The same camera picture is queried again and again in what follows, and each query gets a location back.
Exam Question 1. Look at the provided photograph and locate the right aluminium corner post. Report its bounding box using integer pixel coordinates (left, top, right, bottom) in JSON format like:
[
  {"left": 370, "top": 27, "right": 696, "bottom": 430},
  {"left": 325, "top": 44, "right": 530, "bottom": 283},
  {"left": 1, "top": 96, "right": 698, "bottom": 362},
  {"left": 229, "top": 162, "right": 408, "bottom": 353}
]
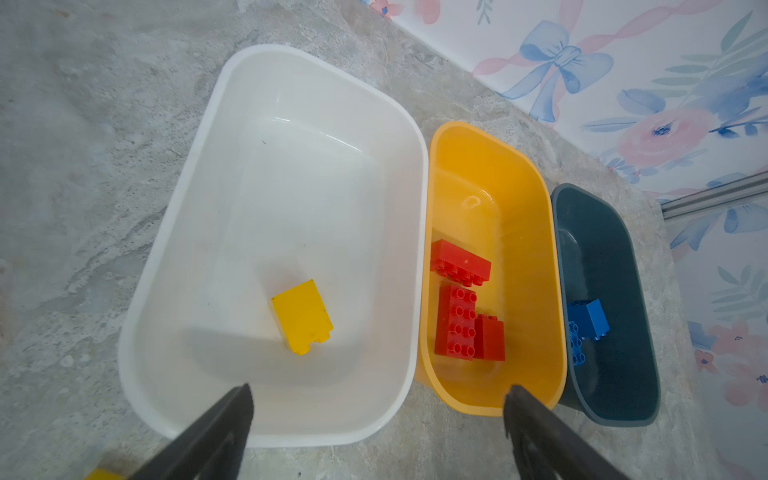
[{"left": 661, "top": 172, "right": 767, "bottom": 220}]

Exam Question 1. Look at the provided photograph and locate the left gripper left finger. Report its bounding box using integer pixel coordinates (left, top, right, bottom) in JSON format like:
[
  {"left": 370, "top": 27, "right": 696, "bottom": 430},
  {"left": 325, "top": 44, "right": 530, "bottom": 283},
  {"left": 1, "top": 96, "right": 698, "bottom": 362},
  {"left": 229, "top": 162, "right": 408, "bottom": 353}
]
[{"left": 132, "top": 384, "right": 254, "bottom": 479}]

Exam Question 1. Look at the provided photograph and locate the dark teal plastic container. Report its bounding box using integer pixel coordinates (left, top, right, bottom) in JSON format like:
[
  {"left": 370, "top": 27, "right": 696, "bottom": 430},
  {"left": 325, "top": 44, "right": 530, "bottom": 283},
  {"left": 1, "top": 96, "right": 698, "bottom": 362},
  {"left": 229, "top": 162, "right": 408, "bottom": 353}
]
[{"left": 551, "top": 184, "right": 660, "bottom": 427}]

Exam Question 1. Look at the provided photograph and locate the small yellow lego brick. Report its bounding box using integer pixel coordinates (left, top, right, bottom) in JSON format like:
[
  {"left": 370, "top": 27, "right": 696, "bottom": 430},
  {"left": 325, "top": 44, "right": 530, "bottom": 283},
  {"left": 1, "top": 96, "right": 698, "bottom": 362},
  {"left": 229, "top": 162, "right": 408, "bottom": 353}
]
[{"left": 271, "top": 280, "right": 333, "bottom": 356}]

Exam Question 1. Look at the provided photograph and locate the yellow plastic container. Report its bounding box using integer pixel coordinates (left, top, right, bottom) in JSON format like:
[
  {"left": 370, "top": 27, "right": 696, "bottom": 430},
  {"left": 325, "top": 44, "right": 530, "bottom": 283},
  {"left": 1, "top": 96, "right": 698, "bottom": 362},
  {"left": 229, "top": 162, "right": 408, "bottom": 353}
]
[{"left": 414, "top": 121, "right": 568, "bottom": 417}]

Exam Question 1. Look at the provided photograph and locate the white plastic container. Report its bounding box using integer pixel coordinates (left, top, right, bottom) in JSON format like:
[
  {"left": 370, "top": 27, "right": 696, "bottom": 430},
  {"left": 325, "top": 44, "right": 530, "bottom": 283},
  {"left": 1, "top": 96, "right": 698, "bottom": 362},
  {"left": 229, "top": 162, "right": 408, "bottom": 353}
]
[{"left": 118, "top": 45, "right": 429, "bottom": 448}]

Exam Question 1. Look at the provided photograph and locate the blue lego brick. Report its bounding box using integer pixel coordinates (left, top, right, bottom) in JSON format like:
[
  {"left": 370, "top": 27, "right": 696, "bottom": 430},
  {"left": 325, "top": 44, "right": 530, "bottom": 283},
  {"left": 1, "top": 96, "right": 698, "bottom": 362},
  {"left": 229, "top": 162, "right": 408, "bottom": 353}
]
[
  {"left": 567, "top": 299, "right": 610, "bottom": 341},
  {"left": 568, "top": 321, "right": 586, "bottom": 366}
]

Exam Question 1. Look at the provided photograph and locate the red lego brick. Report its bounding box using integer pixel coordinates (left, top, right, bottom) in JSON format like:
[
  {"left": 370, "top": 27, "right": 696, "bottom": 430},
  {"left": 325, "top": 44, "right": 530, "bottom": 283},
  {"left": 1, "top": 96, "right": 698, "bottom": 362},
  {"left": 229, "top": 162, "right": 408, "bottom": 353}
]
[
  {"left": 434, "top": 282, "right": 477, "bottom": 361},
  {"left": 430, "top": 239, "right": 492, "bottom": 288}
]

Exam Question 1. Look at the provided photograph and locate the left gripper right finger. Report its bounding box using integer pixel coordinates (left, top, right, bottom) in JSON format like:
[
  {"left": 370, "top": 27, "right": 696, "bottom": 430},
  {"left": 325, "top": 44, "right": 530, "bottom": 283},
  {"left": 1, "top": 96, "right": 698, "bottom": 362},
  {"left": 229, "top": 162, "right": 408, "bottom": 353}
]
[{"left": 503, "top": 385, "right": 626, "bottom": 479}]

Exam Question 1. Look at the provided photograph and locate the red block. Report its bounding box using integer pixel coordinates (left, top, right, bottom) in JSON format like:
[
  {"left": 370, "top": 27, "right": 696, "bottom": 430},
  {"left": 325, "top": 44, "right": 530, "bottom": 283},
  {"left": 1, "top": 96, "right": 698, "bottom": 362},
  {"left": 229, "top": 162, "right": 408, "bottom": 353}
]
[{"left": 474, "top": 314, "right": 506, "bottom": 362}]

